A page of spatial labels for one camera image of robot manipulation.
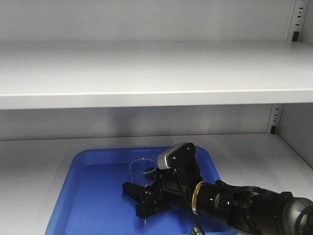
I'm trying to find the grey cabinet shelf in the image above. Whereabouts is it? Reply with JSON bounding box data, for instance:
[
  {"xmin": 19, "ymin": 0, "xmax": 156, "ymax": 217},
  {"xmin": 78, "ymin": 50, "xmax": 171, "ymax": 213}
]
[{"xmin": 0, "ymin": 42, "xmax": 313, "ymax": 110}]

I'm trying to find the clear glass beaker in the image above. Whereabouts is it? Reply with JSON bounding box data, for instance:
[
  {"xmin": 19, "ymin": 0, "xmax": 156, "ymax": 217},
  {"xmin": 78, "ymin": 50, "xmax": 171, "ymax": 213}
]
[{"xmin": 129, "ymin": 158, "xmax": 157, "ymax": 187}]

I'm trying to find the blue plastic tray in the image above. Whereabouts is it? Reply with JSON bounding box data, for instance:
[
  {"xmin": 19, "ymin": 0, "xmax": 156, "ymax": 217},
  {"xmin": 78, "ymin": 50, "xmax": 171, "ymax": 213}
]
[{"xmin": 45, "ymin": 146, "xmax": 235, "ymax": 235}]

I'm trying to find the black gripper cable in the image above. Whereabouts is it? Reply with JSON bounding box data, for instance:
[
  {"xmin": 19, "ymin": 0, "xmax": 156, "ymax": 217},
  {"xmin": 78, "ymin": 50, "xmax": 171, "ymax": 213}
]
[{"xmin": 175, "ymin": 168, "xmax": 208, "ymax": 235}]

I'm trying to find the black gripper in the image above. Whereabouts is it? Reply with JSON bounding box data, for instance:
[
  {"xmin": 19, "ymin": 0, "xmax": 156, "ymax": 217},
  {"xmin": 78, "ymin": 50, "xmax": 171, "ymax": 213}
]
[{"xmin": 122, "ymin": 142, "xmax": 203, "ymax": 219}]

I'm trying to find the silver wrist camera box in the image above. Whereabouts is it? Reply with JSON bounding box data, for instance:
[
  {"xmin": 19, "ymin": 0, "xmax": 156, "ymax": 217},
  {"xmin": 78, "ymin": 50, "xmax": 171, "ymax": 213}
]
[{"xmin": 157, "ymin": 142, "xmax": 187, "ymax": 170}]

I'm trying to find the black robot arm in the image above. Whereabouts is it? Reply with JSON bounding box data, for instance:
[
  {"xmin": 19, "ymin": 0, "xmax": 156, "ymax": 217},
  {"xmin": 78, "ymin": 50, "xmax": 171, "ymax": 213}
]
[{"xmin": 123, "ymin": 142, "xmax": 313, "ymax": 235}]

